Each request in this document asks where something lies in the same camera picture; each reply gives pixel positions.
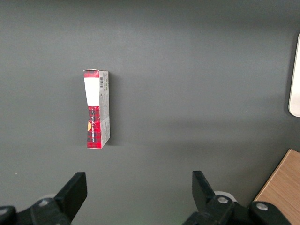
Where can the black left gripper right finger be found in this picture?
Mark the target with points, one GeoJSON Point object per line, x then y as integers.
{"type": "Point", "coordinates": [211, 208]}

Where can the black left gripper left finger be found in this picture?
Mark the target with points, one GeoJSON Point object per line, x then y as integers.
{"type": "Point", "coordinates": [68, 199]}

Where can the oak wooden drawer cabinet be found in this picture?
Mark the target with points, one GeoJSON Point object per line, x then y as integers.
{"type": "Point", "coordinates": [281, 182]}

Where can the red plaid cardboard box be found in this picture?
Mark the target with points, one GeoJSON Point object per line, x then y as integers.
{"type": "Point", "coordinates": [93, 117]}

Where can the cream rectangular tray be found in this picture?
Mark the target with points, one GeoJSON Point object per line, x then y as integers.
{"type": "Point", "coordinates": [295, 82]}

